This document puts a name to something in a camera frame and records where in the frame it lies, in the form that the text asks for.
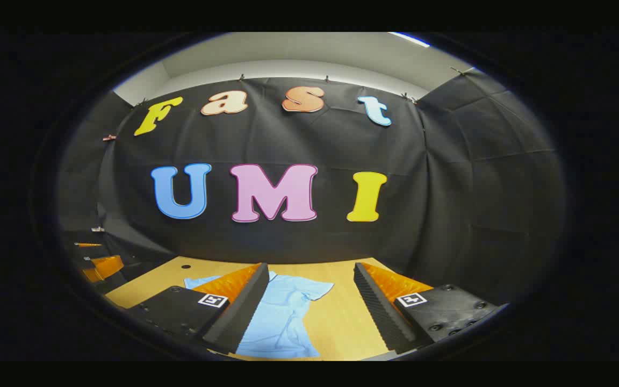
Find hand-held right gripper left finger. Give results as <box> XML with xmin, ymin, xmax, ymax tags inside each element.
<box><xmin>126</xmin><ymin>262</ymin><xmax>271</xmax><ymax>355</ymax></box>

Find ceiling light strip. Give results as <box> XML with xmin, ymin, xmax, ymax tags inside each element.
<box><xmin>387</xmin><ymin>32</ymin><xmax>431</xmax><ymax>48</ymax></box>

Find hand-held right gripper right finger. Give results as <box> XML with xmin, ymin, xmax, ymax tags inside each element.
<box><xmin>353</xmin><ymin>262</ymin><xmax>499</xmax><ymax>354</ymax></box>

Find light blue T-shirt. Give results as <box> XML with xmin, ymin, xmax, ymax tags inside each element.
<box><xmin>184</xmin><ymin>271</ymin><xmax>335</xmax><ymax>360</ymax></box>

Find black backdrop cloth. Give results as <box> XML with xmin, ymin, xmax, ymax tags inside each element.
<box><xmin>57</xmin><ymin>70</ymin><xmax>567</xmax><ymax>307</ymax></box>

